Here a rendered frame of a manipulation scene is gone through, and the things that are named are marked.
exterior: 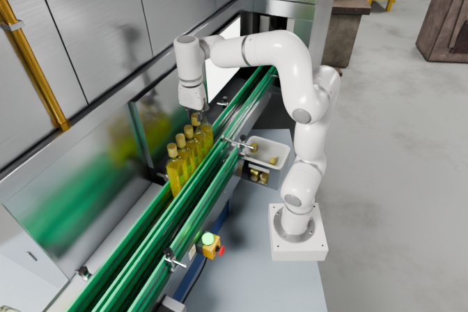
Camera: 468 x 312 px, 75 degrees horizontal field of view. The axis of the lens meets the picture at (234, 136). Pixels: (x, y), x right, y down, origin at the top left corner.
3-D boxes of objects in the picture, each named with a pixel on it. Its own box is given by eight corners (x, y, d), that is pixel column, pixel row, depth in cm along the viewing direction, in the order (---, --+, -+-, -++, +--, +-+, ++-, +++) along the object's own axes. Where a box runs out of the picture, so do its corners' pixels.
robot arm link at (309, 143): (283, 190, 118) (299, 161, 127) (313, 202, 113) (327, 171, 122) (290, 82, 83) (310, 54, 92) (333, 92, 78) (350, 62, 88)
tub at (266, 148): (251, 145, 169) (251, 134, 163) (289, 157, 162) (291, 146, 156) (237, 167, 157) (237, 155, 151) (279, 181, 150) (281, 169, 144)
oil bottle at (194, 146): (192, 168, 140) (187, 134, 126) (203, 172, 138) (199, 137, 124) (186, 176, 136) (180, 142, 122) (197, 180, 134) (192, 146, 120)
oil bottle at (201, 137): (198, 159, 144) (194, 125, 129) (209, 164, 142) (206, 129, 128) (193, 168, 140) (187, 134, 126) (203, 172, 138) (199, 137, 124)
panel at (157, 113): (236, 67, 188) (236, 12, 165) (240, 69, 187) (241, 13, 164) (147, 166, 128) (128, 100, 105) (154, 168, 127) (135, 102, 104)
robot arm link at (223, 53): (266, 21, 93) (195, 35, 112) (240, 41, 83) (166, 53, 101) (274, 49, 98) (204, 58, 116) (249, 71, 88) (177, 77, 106)
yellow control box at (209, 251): (205, 239, 128) (205, 230, 123) (221, 246, 125) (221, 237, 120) (198, 253, 123) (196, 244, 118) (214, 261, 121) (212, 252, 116)
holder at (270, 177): (242, 153, 176) (242, 134, 165) (287, 168, 167) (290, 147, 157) (229, 174, 164) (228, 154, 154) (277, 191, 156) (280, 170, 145)
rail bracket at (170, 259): (173, 262, 107) (168, 244, 98) (191, 271, 105) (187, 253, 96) (167, 273, 105) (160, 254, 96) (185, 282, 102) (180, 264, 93)
